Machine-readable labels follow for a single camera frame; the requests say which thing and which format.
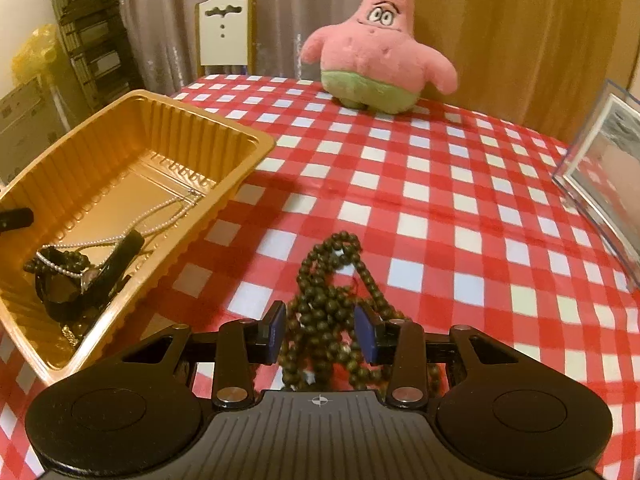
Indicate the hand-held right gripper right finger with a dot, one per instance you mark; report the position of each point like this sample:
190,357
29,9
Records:
364,335

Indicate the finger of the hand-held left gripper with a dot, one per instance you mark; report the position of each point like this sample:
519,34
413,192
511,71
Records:
15,220

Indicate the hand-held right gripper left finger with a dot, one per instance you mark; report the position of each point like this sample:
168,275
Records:
276,332

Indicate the black wrist watch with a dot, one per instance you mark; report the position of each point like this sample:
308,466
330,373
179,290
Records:
65,295

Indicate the orange plastic tray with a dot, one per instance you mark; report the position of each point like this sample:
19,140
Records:
125,160

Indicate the cardboard box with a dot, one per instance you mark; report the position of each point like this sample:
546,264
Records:
27,125

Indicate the red checkered tablecloth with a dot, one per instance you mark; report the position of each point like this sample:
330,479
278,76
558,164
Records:
450,200

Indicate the yellow plastic bag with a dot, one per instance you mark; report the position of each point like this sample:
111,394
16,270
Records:
35,55

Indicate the black folding step ladder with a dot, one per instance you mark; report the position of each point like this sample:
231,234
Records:
95,35

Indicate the white wooden chair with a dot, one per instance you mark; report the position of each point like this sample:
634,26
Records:
225,35

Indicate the pink starfish plush toy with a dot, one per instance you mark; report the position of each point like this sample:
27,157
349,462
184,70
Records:
375,55

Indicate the grey curtain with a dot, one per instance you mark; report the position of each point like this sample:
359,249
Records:
300,0

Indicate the brown curtain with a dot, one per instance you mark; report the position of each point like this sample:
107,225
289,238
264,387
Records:
525,35

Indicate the clear acrylic photo frame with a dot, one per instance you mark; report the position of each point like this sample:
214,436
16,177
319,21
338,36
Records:
607,170

